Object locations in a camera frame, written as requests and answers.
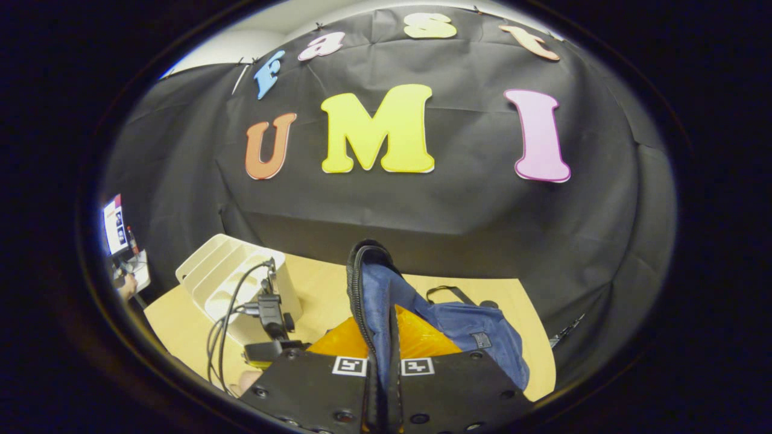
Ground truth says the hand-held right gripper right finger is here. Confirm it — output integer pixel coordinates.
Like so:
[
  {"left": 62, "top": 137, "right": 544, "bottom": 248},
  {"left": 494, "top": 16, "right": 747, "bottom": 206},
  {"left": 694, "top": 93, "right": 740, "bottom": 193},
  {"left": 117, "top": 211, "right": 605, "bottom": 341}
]
[{"left": 389, "top": 304, "right": 534, "bottom": 434}]

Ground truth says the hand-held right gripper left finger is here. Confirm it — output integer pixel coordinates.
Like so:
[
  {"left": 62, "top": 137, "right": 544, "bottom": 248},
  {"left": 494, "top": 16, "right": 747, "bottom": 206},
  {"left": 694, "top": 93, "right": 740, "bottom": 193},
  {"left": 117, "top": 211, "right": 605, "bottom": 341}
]
[{"left": 253, "top": 318, "right": 378, "bottom": 434}]

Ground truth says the blue schoolbag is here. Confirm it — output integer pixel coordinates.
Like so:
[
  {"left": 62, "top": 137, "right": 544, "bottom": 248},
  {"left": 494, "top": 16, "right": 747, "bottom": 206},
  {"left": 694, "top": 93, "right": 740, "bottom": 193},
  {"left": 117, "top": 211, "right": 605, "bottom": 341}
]
[{"left": 346, "top": 239, "right": 531, "bottom": 391}]

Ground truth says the white plastic bookshelf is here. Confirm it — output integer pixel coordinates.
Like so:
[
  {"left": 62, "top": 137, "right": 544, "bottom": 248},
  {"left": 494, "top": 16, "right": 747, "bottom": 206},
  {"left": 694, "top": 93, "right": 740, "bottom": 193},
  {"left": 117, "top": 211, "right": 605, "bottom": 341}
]
[{"left": 175, "top": 234, "right": 302, "bottom": 347}]

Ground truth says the white side desk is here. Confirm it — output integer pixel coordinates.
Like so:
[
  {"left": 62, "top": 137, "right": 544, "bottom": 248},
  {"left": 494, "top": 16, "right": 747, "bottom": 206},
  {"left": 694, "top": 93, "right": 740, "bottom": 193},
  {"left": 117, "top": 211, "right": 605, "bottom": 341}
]
[{"left": 115, "top": 250, "right": 151, "bottom": 294}]

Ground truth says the computer monitor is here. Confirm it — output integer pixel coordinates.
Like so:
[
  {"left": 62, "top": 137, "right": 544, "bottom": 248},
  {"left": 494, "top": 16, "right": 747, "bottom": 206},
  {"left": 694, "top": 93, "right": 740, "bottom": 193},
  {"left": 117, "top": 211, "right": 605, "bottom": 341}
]
[{"left": 101, "top": 194, "right": 130, "bottom": 257}]

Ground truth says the black backdrop cloth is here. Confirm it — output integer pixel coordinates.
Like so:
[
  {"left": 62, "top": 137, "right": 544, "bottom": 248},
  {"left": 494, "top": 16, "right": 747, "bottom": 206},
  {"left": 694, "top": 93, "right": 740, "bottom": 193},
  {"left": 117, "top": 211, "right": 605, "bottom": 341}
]
[{"left": 100, "top": 6, "right": 677, "bottom": 386}]

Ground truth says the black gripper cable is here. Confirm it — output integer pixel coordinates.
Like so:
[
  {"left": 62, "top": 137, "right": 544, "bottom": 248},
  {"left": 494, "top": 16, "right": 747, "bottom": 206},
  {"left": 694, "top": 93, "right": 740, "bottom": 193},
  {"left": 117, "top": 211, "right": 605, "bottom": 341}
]
[{"left": 207, "top": 259, "right": 275, "bottom": 395}]

